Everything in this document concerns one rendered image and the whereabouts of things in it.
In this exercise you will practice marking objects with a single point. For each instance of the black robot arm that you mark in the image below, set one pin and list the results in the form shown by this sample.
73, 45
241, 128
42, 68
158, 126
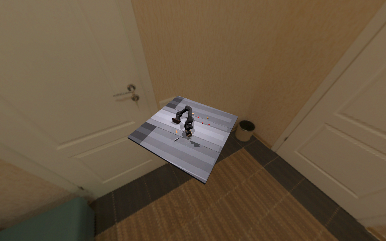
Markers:
189, 120

